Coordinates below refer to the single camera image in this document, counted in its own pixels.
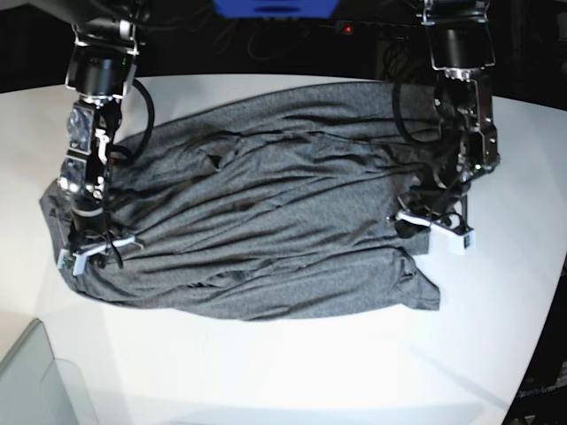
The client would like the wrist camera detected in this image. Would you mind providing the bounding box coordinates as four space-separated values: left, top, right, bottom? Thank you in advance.
447 229 476 255
56 249 88 276

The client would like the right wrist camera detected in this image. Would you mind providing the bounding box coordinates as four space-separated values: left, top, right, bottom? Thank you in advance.
56 249 88 276

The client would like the grey long-sleeve shirt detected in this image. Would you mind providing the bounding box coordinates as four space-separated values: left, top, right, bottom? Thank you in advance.
61 82 441 321

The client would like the translucent plastic box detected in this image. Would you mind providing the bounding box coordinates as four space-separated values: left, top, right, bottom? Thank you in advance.
1 319 99 425

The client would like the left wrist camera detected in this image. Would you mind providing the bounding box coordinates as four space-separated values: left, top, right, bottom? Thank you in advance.
447 229 476 255

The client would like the black power strip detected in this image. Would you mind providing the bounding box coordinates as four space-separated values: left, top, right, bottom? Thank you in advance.
317 20 423 39

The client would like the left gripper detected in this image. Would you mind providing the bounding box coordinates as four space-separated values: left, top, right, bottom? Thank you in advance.
386 186 470 238

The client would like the blue bin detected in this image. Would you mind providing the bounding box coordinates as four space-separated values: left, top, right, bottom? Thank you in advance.
213 0 339 19

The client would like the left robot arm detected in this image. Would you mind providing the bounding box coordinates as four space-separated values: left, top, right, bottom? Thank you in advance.
390 1 501 241

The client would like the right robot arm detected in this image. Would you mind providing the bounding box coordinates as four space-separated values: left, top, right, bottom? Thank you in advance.
34 1 155 276

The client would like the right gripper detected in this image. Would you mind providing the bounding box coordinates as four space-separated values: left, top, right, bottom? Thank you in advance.
68 201 143 266

